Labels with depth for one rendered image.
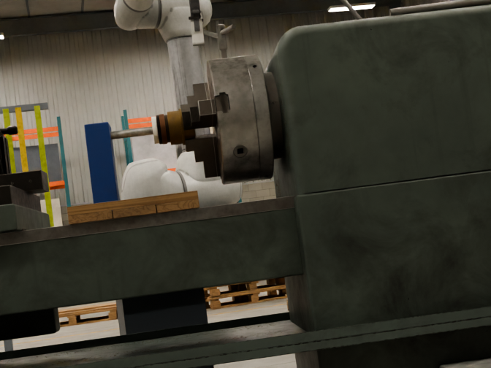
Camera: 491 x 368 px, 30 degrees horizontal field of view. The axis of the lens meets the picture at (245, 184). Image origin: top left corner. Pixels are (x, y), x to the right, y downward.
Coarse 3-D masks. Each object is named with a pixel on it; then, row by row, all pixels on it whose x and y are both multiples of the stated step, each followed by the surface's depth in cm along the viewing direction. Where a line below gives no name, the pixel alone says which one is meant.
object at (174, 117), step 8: (168, 112) 228; (176, 112) 228; (160, 120) 226; (168, 120) 226; (176, 120) 226; (160, 128) 226; (168, 128) 226; (176, 128) 226; (160, 136) 226; (168, 136) 227; (176, 136) 226; (184, 136) 226; (192, 136) 229; (160, 144) 229; (176, 144) 229; (184, 144) 229
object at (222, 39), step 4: (220, 24) 229; (216, 28) 230; (220, 28) 229; (220, 36) 229; (224, 36) 229; (220, 40) 229; (224, 40) 229; (220, 44) 229; (224, 44) 229; (220, 48) 230; (224, 48) 229; (224, 52) 230; (224, 56) 230
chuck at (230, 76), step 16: (208, 64) 225; (224, 64) 222; (240, 64) 222; (208, 80) 234; (224, 80) 218; (240, 80) 218; (240, 96) 216; (240, 112) 215; (224, 128) 215; (240, 128) 216; (256, 128) 216; (224, 144) 216; (240, 144) 217; (256, 144) 217; (224, 160) 219; (240, 160) 219; (256, 160) 220; (224, 176) 223; (240, 176) 224; (256, 176) 226
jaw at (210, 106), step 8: (216, 96) 217; (224, 96) 217; (200, 104) 217; (208, 104) 217; (216, 104) 216; (224, 104) 216; (184, 112) 224; (192, 112) 221; (200, 112) 217; (208, 112) 217; (216, 112) 218; (224, 112) 216; (184, 120) 224; (192, 120) 221; (200, 120) 221; (208, 120) 222; (184, 128) 225; (192, 128) 226; (200, 128) 227
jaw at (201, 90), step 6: (198, 84) 238; (204, 84) 238; (198, 90) 236; (204, 90) 236; (192, 96) 235; (198, 96) 235; (204, 96) 235; (192, 102) 233; (180, 108) 232; (186, 108) 232
